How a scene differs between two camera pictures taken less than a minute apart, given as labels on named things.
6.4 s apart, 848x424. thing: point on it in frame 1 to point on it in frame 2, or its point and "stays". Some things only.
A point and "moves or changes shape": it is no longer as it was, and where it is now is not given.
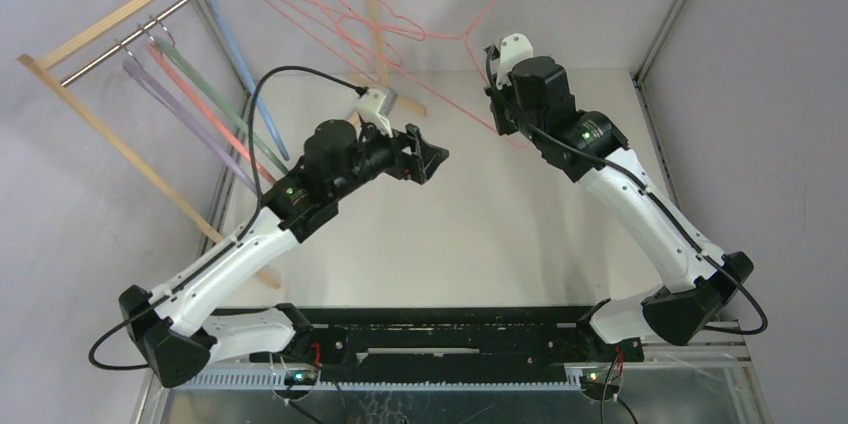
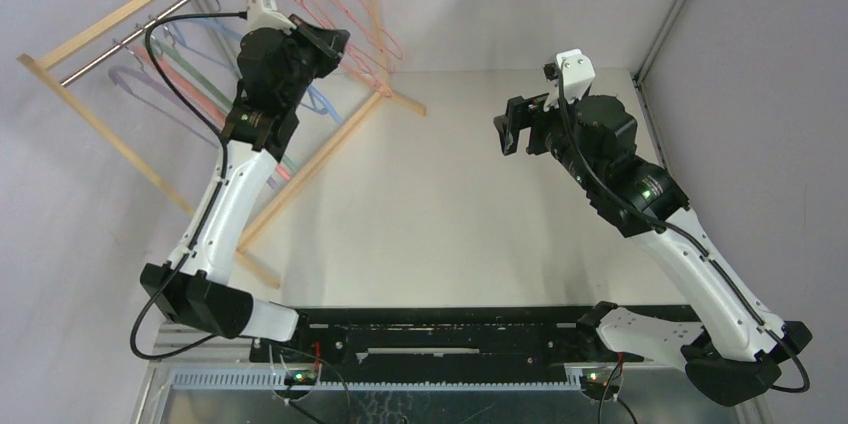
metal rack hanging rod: (125, 42) stays
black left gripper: (426, 157) to (328, 52)
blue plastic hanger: (260, 101) moves or changes shape
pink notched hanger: (481, 20) to (310, 14)
